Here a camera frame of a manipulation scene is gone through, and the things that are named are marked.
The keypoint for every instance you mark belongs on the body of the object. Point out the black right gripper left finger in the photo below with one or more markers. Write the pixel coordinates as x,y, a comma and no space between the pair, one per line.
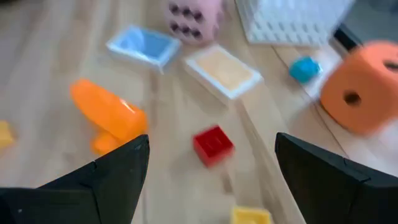
102,189

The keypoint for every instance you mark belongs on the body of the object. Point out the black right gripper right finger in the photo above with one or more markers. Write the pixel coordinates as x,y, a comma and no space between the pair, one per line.
335,186

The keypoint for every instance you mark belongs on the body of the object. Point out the orange toy brick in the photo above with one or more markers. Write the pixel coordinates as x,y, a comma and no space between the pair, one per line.
109,112

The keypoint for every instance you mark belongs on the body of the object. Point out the small yellow toy brick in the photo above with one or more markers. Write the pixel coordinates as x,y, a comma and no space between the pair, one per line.
250,216

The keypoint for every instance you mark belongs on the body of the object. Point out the orange foam die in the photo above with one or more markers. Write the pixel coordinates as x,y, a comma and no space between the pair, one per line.
363,90

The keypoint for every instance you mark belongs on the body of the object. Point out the large yellow rounded brick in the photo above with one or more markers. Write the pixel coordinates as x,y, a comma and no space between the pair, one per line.
5,133

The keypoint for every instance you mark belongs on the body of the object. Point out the small red toy brick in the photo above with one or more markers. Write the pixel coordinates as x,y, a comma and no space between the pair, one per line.
213,144

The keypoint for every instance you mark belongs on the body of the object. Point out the small blue toy brick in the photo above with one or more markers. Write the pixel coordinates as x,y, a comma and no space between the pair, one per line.
304,69

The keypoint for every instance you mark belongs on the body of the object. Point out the blue playing card box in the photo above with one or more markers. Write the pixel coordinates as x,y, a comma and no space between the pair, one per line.
143,46

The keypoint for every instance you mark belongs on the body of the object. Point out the pink foam die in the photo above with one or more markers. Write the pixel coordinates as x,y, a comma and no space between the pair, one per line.
194,18

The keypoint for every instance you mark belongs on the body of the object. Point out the white perforated basket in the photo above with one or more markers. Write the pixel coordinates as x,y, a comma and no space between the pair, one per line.
280,18

